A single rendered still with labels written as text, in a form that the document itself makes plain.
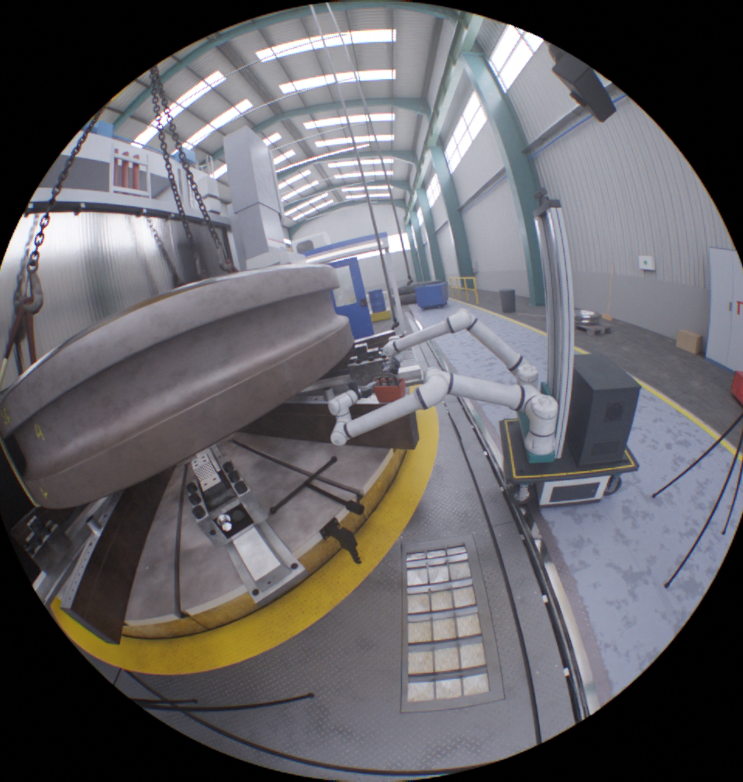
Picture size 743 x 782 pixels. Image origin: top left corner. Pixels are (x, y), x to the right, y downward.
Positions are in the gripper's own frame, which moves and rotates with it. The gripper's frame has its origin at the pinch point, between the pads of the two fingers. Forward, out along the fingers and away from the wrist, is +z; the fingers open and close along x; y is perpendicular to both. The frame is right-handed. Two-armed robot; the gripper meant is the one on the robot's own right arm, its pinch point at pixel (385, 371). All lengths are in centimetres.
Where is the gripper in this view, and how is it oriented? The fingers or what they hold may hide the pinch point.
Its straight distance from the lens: 191.0
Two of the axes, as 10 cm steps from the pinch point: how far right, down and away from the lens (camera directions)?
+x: 9.0, -0.2, -4.4
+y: -2.1, -9.0, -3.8
